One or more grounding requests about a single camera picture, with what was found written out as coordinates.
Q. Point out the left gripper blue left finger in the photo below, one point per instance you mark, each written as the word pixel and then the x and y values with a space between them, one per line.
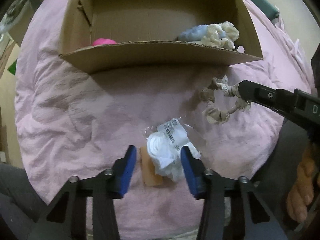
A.
pixel 65 216

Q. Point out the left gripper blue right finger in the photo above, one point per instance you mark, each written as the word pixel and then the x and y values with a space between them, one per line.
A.
pixel 232 209

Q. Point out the beige patterned scrunchie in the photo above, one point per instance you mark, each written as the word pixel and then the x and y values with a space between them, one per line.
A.
pixel 222 100

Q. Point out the cream ruffled scrunchie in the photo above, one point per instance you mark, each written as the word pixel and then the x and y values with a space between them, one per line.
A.
pixel 232 34

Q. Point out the white fluffy item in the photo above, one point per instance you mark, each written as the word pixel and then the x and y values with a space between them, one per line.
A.
pixel 164 143

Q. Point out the light blue fluffy sock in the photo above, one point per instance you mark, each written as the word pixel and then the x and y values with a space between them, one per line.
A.
pixel 198 32

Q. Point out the grey trouser leg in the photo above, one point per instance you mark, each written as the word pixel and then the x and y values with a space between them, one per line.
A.
pixel 277 176

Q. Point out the bare foot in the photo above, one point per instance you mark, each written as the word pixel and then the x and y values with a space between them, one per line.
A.
pixel 302 194

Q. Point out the tan cardboard piece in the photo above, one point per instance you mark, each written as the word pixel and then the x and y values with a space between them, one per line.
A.
pixel 150 178

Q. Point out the pink fluffy bedspread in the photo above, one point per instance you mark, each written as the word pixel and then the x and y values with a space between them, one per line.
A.
pixel 70 123

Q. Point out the pink fluffy sock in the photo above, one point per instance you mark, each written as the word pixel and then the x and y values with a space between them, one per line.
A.
pixel 103 41

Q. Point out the brown cardboard box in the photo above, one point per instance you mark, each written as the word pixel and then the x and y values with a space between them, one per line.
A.
pixel 146 33

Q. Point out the striped grey knit blanket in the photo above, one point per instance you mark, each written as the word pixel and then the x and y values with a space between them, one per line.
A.
pixel 13 14

